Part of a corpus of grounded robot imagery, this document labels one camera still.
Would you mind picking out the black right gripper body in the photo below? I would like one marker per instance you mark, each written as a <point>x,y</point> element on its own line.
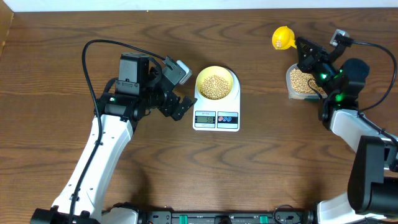
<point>323,72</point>

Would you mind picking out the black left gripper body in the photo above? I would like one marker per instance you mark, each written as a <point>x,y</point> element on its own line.
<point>167,108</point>

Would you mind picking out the yellow measuring scoop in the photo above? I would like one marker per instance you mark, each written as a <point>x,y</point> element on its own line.
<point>287,37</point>

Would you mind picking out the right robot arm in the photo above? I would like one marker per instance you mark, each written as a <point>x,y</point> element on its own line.
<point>371,197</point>

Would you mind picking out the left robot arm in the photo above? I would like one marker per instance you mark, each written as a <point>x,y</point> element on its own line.
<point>116,116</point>

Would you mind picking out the soybeans in bowl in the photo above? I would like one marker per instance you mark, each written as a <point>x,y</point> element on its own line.
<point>215,87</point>

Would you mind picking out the pale yellow plastic bowl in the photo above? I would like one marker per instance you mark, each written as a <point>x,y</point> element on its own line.
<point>214,70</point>

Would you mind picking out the white digital kitchen scale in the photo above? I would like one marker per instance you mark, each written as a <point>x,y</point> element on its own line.
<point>218,115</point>

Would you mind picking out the pile of soybeans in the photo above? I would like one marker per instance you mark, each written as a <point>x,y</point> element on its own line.
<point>303,82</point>

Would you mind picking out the clear plastic container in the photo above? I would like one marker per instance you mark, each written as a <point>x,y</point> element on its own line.
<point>300,96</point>

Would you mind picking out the cardboard panel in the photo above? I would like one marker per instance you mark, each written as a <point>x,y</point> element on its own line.
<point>6,17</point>

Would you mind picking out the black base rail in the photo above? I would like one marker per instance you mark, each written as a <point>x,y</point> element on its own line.
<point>224,217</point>

